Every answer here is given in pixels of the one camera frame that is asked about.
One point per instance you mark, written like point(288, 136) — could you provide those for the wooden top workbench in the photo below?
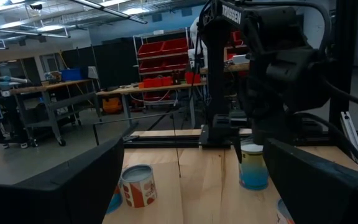
point(154, 89)
point(51, 85)

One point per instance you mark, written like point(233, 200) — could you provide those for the black aluminium table frame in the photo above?
point(166, 142)

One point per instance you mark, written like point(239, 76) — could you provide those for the light blue robot arm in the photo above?
point(8, 81)

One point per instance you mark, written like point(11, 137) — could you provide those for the blue storage bin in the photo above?
point(71, 74)

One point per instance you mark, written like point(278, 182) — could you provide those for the black rig upright post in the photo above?
point(343, 62)

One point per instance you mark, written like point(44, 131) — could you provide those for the row of red boxes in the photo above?
point(155, 82)

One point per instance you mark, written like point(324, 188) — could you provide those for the rack with red bins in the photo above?
point(236, 39)
point(162, 49)

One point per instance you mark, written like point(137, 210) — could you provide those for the small distant snack box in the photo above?
point(138, 189)

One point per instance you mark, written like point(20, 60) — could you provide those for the white light blue can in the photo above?
point(283, 214)

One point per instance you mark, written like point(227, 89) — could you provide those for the black equipment cart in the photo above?
point(8, 124)

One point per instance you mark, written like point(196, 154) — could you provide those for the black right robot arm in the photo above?
point(216, 77)

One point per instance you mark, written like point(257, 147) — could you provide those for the yellow to blue gradient can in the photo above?
point(253, 171)

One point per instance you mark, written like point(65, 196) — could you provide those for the red box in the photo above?
point(193, 77)

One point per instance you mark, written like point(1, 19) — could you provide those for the white covered object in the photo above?
point(194, 34)

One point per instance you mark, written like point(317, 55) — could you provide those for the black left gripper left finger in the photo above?
point(57, 199)

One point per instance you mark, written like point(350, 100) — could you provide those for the long ceiling light bar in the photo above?
point(120, 14)

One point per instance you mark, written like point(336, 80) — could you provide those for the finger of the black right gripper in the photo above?
point(239, 149)

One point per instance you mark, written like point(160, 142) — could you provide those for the silver aluminium profile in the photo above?
point(351, 133)

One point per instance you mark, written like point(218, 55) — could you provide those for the orange tool box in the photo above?
point(112, 105)

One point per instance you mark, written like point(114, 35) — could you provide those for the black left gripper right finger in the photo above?
point(328, 199)

